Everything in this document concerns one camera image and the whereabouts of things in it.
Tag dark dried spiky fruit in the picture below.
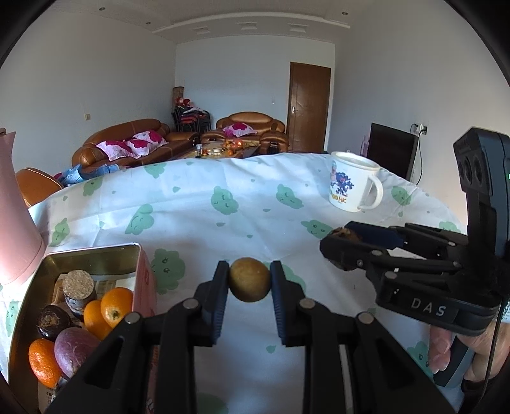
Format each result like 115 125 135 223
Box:
332 227 361 242

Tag small yellow fruit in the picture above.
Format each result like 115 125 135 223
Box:
229 257 272 303

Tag striped cylinder jar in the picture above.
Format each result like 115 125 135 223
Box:
62 270 97 318

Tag purple round passion fruit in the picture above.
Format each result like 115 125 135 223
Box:
55 327 100 378

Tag dark brown round fruit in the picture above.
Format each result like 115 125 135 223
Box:
36 304 74 341

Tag large wrinkled orange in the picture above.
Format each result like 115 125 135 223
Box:
28 338 62 389

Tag smooth orange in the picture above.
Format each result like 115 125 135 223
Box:
83 299 112 341

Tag person right hand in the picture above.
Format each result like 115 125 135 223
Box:
428 317 510 383

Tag white mug blue print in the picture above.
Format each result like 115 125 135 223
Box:
329 151 384 213

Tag black television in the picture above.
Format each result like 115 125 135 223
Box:
367 123 419 180

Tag pink metal tin box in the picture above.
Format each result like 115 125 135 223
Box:
5 243 157 413

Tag white tablecloth green clouds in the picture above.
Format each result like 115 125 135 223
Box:
29 153 465 413

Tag brown leather armchair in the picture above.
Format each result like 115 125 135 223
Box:
200 111 289 154

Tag wooden coffee table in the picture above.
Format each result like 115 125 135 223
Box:
176 142 259 161

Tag pink cushion on armchair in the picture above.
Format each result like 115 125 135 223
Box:
222 123 258 138

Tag brown wooden door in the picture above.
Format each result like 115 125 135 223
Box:
287 62 331 153

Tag pink electric kettle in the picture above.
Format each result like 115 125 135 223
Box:
0 128 46 286

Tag pink floral cushion right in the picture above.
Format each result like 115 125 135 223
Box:
126 130 167 159

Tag pink floral cushion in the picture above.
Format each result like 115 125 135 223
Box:
126 130 167 159
96 140 136 161

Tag blue clothing pile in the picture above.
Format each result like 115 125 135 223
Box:
54 164 120 187

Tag brown leather long sofa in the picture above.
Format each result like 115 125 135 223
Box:
72 118 199 171

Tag pink floral cushion left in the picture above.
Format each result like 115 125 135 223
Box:
96 140 136 161

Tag stacked dark chairs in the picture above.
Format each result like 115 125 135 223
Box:
172 97 211 134

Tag orange leather chair back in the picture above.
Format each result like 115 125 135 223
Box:
16 167 63 208

